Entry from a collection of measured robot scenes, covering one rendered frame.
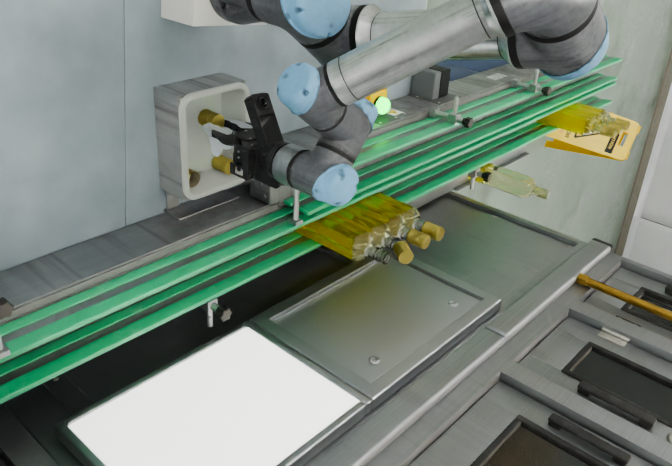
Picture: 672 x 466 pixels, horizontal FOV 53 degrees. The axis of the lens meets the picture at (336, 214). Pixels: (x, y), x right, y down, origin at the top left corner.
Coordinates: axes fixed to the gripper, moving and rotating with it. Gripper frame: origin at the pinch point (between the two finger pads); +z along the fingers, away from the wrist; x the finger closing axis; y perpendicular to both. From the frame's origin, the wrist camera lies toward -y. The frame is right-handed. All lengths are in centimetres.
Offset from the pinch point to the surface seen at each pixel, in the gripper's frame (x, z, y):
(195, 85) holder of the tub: -1.5, 4.4, -6.8
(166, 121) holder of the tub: -8.3, 4.9, -0.5
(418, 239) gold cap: 32, -31, 25
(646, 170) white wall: 612, 76, 194
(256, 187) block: 11.2, -0.3, 17.3
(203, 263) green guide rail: -12.6, -11.7, 22.7
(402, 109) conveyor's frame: 66, 1, 10
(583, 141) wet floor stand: 346, 51, 96
